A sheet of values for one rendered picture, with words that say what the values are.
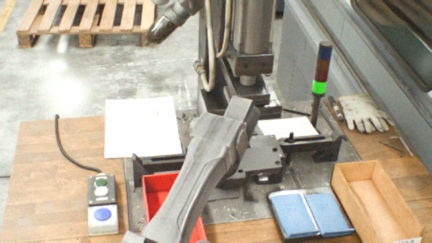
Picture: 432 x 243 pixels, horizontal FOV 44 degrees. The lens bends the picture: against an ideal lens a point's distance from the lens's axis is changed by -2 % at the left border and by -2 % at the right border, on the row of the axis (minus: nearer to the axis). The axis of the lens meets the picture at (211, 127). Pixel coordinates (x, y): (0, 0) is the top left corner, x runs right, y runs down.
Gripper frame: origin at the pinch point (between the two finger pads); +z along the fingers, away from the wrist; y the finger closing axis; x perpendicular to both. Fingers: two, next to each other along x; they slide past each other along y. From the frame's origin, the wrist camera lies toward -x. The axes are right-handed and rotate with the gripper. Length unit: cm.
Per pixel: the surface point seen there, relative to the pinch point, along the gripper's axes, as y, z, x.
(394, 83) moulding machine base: 44, 49, -74
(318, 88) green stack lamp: 32, 24, -37
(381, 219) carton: -6.7, 19.9, -42.7
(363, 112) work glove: 31, 40, -56
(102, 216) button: 2.5, 19.6, 23.7
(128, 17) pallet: 216, 237, 7
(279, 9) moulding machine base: 225, 251, -117
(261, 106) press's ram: 20.9, 7.9, -15.4
